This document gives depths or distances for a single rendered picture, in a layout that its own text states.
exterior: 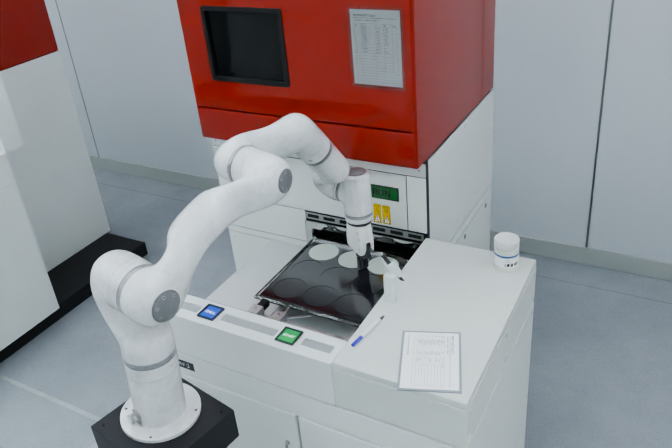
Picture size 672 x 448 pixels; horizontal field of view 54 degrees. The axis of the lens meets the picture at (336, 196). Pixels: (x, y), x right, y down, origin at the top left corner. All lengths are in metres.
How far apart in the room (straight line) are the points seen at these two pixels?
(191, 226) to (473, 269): 0.87
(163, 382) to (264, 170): 0.53
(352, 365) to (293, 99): 0.85
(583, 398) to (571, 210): 1.07
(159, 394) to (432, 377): 0.63
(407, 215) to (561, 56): 1.49
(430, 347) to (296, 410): 0.42
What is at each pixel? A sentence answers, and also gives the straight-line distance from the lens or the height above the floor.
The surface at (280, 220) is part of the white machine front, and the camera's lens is 2.40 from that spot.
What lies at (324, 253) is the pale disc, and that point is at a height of 0.90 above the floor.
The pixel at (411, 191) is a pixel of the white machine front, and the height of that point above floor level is 1.12.
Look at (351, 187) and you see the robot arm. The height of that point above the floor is 1.21.
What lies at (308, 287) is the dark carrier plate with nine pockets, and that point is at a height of 0.90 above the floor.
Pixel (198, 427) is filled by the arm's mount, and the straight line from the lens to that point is 1.68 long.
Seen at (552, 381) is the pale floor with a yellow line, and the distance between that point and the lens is 3.07.
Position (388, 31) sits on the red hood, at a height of 1.63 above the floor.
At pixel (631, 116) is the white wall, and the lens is 3.40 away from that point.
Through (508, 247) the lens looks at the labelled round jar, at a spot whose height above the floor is 1.05.
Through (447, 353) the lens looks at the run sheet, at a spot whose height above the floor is 0.97.
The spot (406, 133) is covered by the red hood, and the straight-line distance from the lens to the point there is 1.93.
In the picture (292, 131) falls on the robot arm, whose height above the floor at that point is 1.48.
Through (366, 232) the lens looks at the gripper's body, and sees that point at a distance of 1.99.
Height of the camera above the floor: 2.09
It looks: 28 degrees down
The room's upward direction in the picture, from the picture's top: 5 degrees counter-clockwise
